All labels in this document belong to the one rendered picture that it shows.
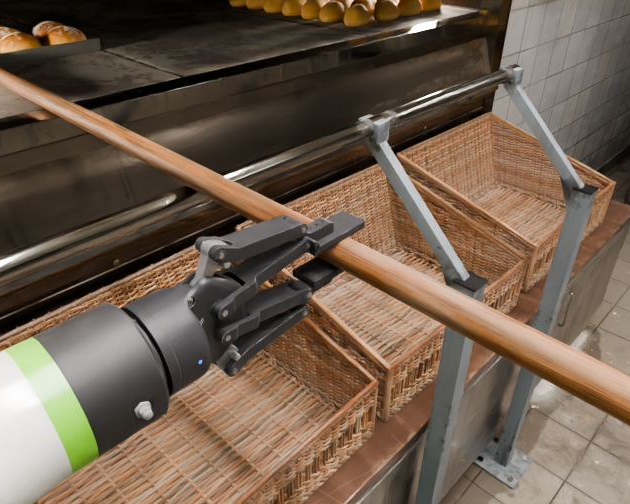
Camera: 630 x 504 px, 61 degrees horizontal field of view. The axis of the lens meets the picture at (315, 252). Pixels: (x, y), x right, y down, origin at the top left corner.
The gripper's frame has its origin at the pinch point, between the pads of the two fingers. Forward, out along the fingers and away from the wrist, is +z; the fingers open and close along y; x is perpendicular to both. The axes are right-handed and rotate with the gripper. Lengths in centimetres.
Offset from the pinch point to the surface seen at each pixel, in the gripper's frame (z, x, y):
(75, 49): 21, -100, 0
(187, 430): 0, -38, 60
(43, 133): -4, -60, 3
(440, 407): 35, -2, 53
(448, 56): 122, -63, 12
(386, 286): -1.1, 7.8, -0.1
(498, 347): -1.1, 18.3, 0.2
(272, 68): 46, -60, 2
